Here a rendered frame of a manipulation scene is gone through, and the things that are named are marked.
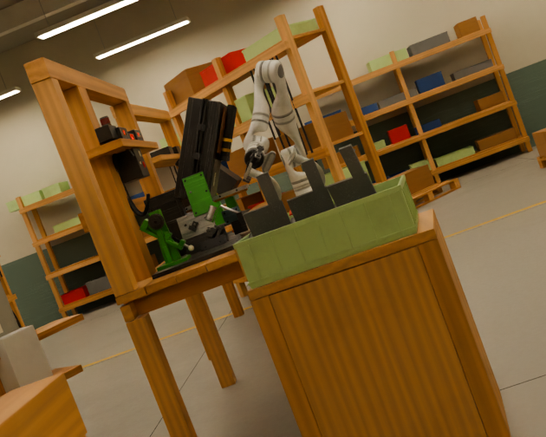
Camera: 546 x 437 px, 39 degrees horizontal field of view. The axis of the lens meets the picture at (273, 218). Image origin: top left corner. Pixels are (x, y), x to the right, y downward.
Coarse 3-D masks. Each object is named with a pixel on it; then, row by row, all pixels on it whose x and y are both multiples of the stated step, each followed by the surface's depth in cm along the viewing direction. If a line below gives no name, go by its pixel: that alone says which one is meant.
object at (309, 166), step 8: (304, 160) 267; (312, 160) 266; (304, 168) 267; (312, 168) 268; (312, 176) 269; (320, 176) 269; (312, 184) 270; (320, 184) 270; (312, 192) 272; (320, 192) 272; (328, 192) 272; (288, 200) 273; (296, 200) 273; (304, 200) 273; (312, 200) 273; (320, 200) 273; (328, 200) 273; (296, 208) 274; (304, 208) 275; (312, 208) 275; (320, 208) 275; (328, 208) 275; (296, 216) 276; (304, 216) 276
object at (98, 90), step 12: (36, 60) 324; (48, 60) 330; (36, 72) 324; (48, 72) 324; (60, 72) 342; (72, 72) 363; (60, 84) 347; (72, 84) 357; (84, 84) 378; (96, 84) 403; (108, 84) 433; (96, 96) 411; (108, 96) 426; (120, 96) 454
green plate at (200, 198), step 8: (192, 176) 392; (200, 176) 391; (184, 184) 392; (192, 184) 391; (200, 184) 391; (192, 192) 390; (200, 192) 390; (208, 192) 389; (192, 200) 390; (200, 200) 389; (208, 200) 389; (192, 208) 389; (200, 208) 388; (208, 208) 388
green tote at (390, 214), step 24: (384, 192) 256; (408, 192) 283; (312, 216) 262; (336, 216) 261; (360, 216) 259; (384, 216) 257; (408, 216) 256; (240, 240) 276; (264, 240) 267; (288, 240) 265; (312, 240) 263; (336, 240) 262; (360, 240) 260; (384, 240) 259; (264, 264) 268; (288, 264) 266; (312, 264) 265
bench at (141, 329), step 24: (216, 264) 328; (144, 288) 330; (168, 288) 338; (192, 288) 338; (144, 312) 339; (192, 312) 473; (144, 336) 332; (216, 336) 473; (144, 360) 333; (216, 360) 475; (168, 384) 333; (168, 408) 334; (168, 432) 335; (192, 432) 339
